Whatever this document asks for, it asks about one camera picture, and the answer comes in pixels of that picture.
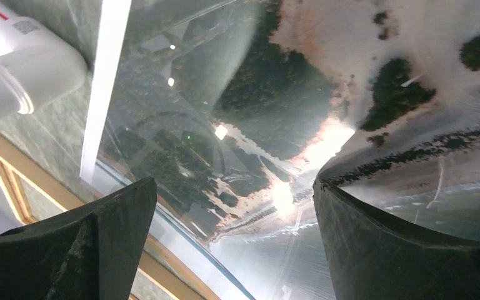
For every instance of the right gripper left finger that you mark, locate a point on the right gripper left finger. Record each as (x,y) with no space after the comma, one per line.
(89,252)

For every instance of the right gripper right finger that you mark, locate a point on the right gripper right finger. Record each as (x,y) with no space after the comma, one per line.
(373,254)

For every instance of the glossy landscape photo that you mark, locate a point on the glossy landscape photo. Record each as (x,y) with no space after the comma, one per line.
(235,107)

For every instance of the wooden picture frame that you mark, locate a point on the wooden picture frame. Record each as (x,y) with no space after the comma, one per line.
(15,168)

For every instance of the brown backing board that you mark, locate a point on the brown backing board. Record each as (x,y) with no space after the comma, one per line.
(163,268)

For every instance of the white PVC pipe stand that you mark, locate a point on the white PVC pipe stand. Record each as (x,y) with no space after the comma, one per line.
(36,65)

